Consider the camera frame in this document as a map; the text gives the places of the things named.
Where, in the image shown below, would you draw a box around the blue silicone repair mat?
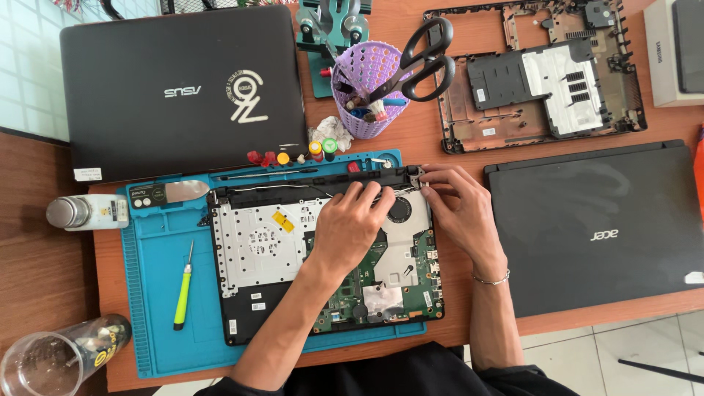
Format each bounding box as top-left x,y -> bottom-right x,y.
117,148 -> 428,380

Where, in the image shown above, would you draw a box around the thin black spudger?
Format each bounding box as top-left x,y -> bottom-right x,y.
214,168 -> 320,182

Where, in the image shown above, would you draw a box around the white bottle with silver cap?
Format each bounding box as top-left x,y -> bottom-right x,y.
45,194 -> 131,232

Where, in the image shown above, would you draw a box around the person's left hand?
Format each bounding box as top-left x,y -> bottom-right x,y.
309,180 -> 398,276

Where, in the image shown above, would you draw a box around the silver wrist bracelet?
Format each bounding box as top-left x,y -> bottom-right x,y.
471,268 -> 511,286

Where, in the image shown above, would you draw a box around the purple perforated tool basket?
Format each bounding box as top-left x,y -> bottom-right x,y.
330,41 -> 414,140

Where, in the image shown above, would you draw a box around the orange object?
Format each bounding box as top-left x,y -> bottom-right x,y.
693,125 -> 704,222

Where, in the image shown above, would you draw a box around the black wire mesh rack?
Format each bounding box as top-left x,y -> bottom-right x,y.
159,0 -> 244,15

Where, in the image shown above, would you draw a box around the green-handled precision screwdriver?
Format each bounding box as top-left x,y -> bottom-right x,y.
173,240 -> 195,332

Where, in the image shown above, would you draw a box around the clear plastic cup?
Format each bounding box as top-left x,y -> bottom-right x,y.
0,313 -> 133,396

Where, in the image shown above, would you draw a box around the metal pry blade, black label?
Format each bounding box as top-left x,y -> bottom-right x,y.
128,179 -> 211,210

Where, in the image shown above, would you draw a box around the closed plain black laptop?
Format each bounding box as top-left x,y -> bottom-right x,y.
483,140 -> 704,319

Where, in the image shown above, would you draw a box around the crumpled white tissue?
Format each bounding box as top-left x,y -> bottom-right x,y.
307,115 -> 355,154

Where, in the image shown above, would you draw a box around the person's black clothing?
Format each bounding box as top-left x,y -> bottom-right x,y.
194,341 -> 579,396

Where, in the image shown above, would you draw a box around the green metal repair jig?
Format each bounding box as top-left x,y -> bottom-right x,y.
295,0 -> 373,99

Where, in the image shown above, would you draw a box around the black-handled scissors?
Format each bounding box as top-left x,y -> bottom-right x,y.
367,16 -> 457,106

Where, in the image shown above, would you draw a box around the person's right hand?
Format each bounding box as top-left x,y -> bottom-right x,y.
419,163 -> 509,277

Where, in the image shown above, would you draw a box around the removed black laptop bottom cover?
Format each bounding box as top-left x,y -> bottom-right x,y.
423,0 -> 649,155

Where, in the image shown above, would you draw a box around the black laptop with motherboard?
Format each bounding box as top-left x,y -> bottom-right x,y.
206,164 -> 446,347

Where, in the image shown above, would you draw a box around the white cardboard box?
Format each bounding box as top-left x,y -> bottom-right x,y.
643,0 -> 704,109

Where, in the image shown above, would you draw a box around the closed black laptop with sticker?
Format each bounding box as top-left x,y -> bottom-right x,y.
59,5 -> 309,184

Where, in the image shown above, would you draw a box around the white antenna cable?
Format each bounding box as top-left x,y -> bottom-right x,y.
230,184 -> 334,198

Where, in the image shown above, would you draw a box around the thin black rod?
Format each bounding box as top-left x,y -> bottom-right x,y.
617,358 -> 704,385

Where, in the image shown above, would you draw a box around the dark grey flat device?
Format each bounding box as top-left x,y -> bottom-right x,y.
671,0 -> 704,95

